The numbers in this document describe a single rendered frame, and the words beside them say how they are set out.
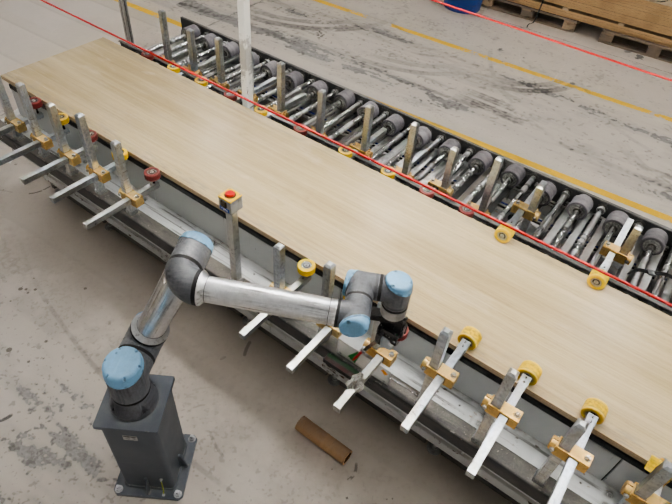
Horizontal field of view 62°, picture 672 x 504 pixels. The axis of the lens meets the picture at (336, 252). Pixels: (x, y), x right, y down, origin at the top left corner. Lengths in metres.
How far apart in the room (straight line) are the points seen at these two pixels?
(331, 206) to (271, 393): 1.07
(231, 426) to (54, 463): 0.84
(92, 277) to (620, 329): 2.94
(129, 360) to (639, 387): 1.93
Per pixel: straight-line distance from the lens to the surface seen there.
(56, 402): 3.32
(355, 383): 2.15
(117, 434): 2.52
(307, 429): 2.94
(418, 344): 2.45
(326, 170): 2.98
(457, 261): 2.60
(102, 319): 3.57
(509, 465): 2.33
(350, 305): 1.72
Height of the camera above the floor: 2.69
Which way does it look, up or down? 45 degrees down
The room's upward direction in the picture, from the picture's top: 6 degrees clockwise
